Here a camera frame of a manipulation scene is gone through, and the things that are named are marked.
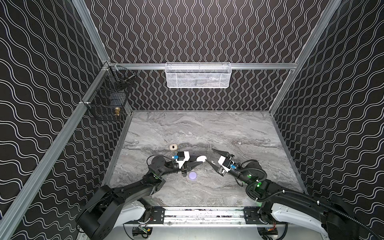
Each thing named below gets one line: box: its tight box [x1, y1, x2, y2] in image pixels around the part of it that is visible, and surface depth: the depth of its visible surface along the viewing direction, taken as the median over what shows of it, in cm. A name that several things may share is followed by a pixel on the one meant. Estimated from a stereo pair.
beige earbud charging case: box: [169, 144, 178, 151], surface depth 100 cm
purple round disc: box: [188, 171, 198, 181], surface depth 88 cm
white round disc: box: [196, 155, 207, 163], surface depth 69 cm
